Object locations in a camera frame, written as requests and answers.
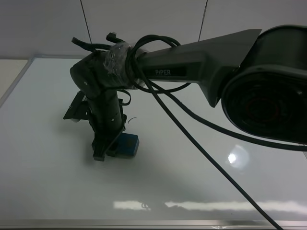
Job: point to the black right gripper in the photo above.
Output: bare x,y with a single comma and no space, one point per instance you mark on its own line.
106,119

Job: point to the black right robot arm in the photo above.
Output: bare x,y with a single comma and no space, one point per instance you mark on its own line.
259,78

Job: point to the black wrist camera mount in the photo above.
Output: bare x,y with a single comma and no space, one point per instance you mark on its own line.
78,108

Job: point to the blue board eraser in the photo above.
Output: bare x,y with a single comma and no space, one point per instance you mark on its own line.
127,145

